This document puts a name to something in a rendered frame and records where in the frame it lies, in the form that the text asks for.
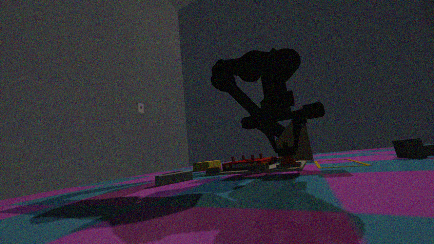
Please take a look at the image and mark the black tyre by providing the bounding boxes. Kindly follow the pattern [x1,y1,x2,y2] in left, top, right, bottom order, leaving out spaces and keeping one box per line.
[277,147,296,156]

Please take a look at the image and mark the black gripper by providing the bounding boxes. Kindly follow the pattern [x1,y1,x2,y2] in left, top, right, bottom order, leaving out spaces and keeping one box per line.
[241,87,325,153]

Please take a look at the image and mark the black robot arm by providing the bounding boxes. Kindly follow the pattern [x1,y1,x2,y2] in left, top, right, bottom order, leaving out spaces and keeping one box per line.
[211,48,301,118]

